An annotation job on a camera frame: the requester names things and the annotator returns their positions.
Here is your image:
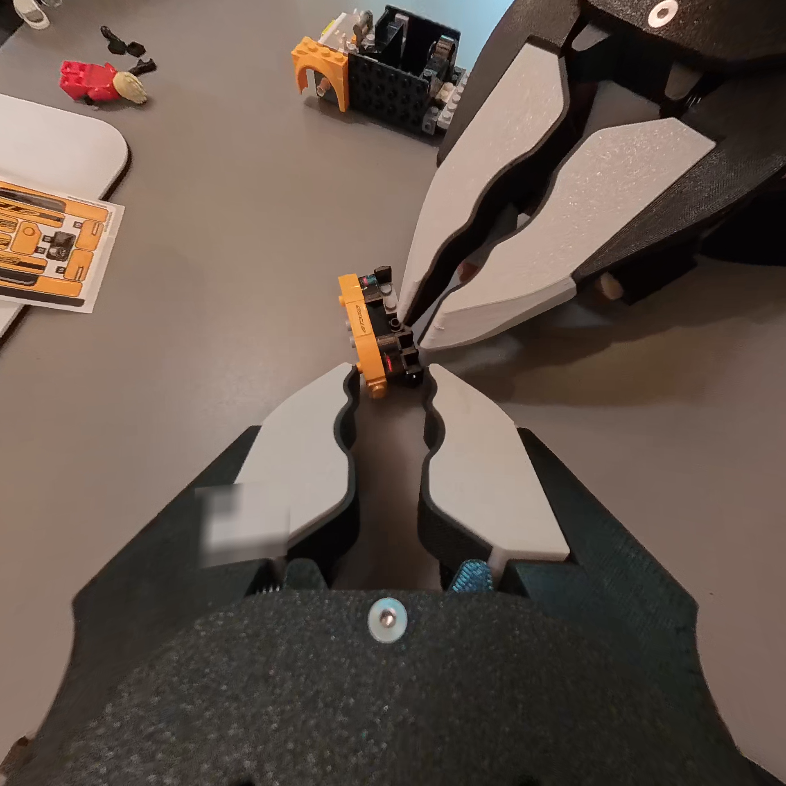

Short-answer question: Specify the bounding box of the person's right forearm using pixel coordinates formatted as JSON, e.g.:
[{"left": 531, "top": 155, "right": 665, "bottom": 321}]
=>
[{"left": 700, "top": 233, "right": 786, "bottom": 266}]

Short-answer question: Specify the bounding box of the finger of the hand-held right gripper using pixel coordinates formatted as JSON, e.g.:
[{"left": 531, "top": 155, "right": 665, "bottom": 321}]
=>
[
  {"left": 396, "top": 36, "right": 572, "bottom": 326},
  {"left": 416, "top": 115, "right": 717, "bottom": 353}
]

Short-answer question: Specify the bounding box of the orange sticker sheet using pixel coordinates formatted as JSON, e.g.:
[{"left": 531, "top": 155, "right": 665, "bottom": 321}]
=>
[{"left": 0, "top": 178, "right": 125, "bottom": 315}]

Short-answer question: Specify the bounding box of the black lego car chassis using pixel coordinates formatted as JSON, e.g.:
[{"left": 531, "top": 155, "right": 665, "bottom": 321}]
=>
[{"left": 291, "top": 5, "right": 470, "bottom": 141}]

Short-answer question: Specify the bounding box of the white rounded board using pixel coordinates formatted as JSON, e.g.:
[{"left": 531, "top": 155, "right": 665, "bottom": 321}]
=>
[{"left": 0, "top": 93, "right": 130, "bottom": 345}]

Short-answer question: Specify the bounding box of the orange black lego car section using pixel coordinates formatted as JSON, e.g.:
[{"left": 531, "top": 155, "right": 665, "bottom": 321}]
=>
[{"left": 338, "top": 265, "right": 425, "bottom": 401}]

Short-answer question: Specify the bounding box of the red lego minifigure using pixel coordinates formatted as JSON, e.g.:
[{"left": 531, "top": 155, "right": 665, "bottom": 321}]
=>
[{"left": 59, "top": 59, "right": 148, "bottom": 106}]

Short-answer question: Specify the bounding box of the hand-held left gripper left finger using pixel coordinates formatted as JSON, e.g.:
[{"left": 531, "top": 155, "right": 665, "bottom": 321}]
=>
[{"left": 232, "top": 362, "right": 360, "bottom": 562}]

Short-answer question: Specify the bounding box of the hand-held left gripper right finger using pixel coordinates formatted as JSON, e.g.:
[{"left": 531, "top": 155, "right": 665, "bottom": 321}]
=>
[{"left": 418, "top": 364, "right": 572, "bottom": 572}]

